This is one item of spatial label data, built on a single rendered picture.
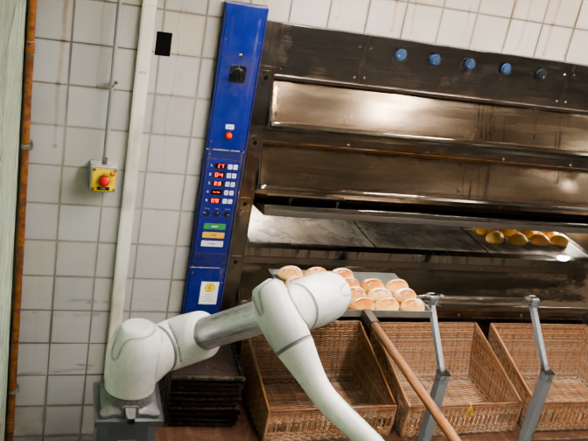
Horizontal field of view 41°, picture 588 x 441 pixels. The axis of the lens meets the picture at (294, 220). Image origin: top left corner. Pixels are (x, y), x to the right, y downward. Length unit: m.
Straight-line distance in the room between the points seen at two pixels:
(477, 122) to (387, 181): 0.46
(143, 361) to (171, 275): 0.91
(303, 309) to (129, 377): 0.66
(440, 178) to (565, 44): 0.76
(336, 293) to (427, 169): 1.41
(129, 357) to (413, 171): 1.55
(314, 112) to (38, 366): 1.52
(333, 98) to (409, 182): 0.51
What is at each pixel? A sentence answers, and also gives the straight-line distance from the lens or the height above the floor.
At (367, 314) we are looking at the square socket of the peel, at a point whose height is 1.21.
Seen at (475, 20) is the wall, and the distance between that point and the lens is 3.32.
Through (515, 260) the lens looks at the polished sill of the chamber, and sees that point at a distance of 3.83.
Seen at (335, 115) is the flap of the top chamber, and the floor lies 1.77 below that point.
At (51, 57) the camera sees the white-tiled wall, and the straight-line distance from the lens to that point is 2.93.
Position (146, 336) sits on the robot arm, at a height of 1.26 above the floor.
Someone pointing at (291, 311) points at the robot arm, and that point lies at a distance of 2.00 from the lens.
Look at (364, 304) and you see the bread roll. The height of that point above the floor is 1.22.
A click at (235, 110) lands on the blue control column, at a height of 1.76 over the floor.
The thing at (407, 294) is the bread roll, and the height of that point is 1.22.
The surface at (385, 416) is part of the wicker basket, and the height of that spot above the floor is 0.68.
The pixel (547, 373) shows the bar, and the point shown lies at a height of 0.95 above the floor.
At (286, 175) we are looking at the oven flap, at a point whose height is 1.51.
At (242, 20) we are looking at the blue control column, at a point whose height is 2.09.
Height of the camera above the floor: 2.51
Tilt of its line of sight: 21 degrees down
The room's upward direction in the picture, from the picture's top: 11 degrees clockwise
